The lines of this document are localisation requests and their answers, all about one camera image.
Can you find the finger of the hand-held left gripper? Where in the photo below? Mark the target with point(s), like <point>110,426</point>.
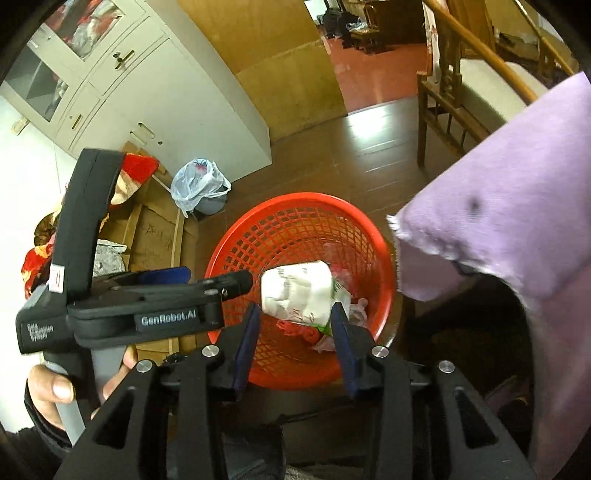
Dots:
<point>226,284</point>
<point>161,276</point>

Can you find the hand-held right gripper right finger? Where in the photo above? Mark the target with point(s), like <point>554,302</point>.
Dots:
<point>344,350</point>

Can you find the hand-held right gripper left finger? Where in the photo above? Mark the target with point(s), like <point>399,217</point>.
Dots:
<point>247,346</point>

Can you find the green white snack wrapper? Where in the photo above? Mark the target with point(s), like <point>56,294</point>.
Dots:
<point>295,288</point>

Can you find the red plastic basket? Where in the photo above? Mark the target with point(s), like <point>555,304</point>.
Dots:
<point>295,230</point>

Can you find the person's left forearm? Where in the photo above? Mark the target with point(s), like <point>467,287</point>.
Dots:
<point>27,452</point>

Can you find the person's left hand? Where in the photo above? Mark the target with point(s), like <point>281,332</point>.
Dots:
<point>48,392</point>

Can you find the silver foil bag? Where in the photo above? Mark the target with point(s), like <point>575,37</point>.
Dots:
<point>108,261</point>

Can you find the brown cardboard sheet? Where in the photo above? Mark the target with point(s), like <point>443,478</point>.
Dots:
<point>152,230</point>

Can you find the grey waste bin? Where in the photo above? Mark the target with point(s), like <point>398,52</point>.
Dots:
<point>210,205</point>

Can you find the white plastic bag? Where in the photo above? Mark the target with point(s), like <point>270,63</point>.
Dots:
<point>194,177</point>

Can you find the white metal cabinet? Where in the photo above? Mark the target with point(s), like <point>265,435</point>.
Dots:
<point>184,92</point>

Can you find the purple printed tablecloth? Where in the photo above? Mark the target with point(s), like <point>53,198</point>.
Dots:
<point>508,184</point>

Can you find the wooden armchair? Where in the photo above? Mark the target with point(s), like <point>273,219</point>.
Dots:
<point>443,92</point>

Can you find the white seat cushion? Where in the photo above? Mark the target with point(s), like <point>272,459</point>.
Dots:
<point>489,87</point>

